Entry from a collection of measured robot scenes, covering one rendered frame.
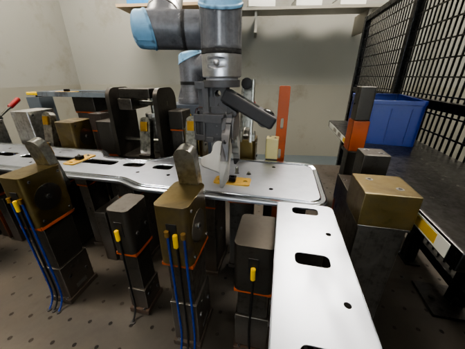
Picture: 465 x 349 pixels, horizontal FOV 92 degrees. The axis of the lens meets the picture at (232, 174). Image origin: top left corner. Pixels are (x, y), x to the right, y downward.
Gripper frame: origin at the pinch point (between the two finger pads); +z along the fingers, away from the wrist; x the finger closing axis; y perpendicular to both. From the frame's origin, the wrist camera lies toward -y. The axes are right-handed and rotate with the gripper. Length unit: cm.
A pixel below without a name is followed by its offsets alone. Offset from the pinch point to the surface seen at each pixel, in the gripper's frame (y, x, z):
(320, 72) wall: -59, -331, -25
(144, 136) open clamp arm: 32.8, -17.5, -2.9
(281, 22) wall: 1, -323, -87
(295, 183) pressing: -14.2, -2.0, 1.7
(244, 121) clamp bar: 0.5, -19.5, -8.5
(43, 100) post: 92, -37, -11
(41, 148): 38.7, 10.3, -6.8
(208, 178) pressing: 5.9, -0.4, 1.7
